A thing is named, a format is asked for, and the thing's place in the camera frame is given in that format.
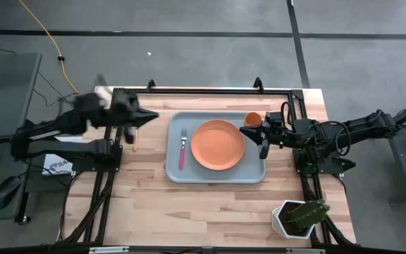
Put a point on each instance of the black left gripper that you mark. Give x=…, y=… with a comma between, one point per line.
x=125, y=109

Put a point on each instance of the green cactus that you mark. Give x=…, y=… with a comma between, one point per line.
x=305, y=215

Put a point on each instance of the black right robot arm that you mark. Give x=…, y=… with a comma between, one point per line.
x=365, y=127

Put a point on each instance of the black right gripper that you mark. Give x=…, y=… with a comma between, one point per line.
x=277, y=132

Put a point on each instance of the white hexagonal plant pot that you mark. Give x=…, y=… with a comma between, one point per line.
x=277, y=222

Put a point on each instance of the black gantry beam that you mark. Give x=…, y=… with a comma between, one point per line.
x=48, y=251

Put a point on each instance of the orange plate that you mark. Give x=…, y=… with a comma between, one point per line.
x=217, y=144

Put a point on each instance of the white printed box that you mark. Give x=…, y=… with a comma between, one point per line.
x=56, y=165

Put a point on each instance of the orange cup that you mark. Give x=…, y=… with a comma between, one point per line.
x=252, y=119

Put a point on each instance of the black computer mouse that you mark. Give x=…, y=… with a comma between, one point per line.
x=5, y=190

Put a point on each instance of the silver metal bracket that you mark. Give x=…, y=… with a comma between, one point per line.
x=305, y=251
x=108, y=250

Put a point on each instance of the black aluminium table frame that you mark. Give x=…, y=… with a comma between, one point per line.
x=206, y=91

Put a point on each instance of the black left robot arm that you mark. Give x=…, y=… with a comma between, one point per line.
x=62, y=150

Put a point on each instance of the grey plastic tray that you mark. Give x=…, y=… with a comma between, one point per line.
x=178, y=176

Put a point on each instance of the grey side table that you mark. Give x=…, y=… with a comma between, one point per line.
x=9, y=98

